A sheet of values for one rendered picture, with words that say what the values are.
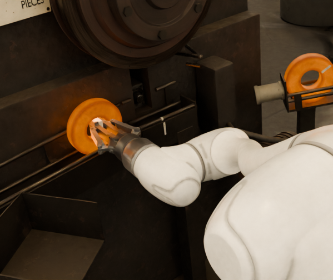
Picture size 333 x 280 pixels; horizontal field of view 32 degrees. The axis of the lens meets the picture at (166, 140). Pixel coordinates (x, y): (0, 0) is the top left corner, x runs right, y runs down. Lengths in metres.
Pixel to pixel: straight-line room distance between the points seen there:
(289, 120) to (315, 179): 2.33
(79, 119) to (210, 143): 0.38
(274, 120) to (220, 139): 1.76
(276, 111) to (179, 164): 1.93
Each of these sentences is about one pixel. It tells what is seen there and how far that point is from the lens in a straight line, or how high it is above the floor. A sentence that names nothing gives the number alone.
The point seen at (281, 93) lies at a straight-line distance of 1.83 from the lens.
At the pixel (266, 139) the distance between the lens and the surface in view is 1.81.
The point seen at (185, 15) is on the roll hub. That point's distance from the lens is 1.49.
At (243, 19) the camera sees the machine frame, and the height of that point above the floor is 0.87.
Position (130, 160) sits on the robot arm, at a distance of 1.36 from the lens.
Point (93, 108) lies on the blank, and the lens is 1.53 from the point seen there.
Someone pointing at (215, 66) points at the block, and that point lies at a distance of 1.74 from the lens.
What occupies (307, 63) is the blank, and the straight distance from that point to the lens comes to 1.82.
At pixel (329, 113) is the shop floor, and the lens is 3.15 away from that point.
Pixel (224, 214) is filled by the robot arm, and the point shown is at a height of 1.05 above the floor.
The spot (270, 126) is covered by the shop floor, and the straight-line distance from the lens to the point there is 3.01.
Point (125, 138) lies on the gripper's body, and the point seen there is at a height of 0.80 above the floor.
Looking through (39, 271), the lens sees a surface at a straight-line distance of 1.39.
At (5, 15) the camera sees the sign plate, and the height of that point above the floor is 1.08.
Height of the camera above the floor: 1.49
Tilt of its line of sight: 30 degrees down
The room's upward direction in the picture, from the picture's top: 7 degrees counter-clockwise
